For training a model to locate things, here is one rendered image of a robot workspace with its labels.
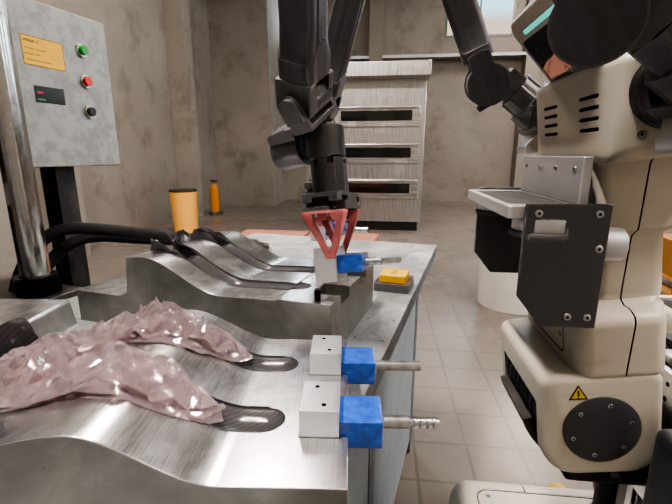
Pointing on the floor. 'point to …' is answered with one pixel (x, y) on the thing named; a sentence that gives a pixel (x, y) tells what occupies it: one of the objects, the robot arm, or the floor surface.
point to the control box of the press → (64, 110)
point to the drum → (184, 209)
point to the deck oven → (385, 140)
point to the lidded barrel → (499, 291)
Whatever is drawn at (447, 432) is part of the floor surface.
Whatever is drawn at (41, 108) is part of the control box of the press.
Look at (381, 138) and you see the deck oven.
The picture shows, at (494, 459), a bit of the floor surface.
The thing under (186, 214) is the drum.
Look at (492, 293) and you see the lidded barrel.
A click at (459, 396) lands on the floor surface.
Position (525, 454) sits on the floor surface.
